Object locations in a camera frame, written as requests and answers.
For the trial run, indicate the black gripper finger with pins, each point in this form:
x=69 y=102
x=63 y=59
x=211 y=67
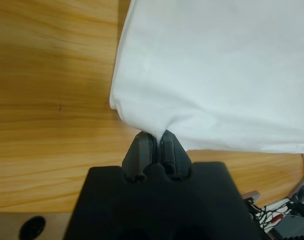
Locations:
x=174 y=155
x=139 y=155

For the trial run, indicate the white T-shirt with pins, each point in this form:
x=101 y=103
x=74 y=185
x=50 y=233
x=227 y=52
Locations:
x=204 y=75

